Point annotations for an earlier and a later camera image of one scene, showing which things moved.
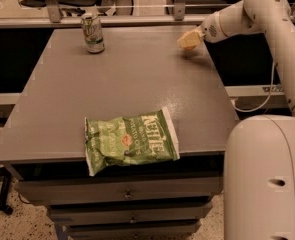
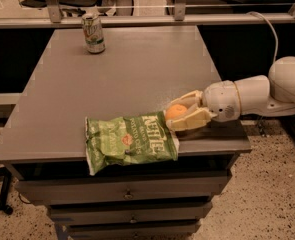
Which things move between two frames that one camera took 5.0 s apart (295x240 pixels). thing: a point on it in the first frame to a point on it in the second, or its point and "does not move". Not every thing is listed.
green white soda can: x=93 y=33 does not move
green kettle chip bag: x=138 y=138 does not move
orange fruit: x=189 y=48 to x=175 y=111
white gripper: x=211 y=29 to x=221 y=100
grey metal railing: x=179 y=17 does not move
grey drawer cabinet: x=91 y=72 does not move
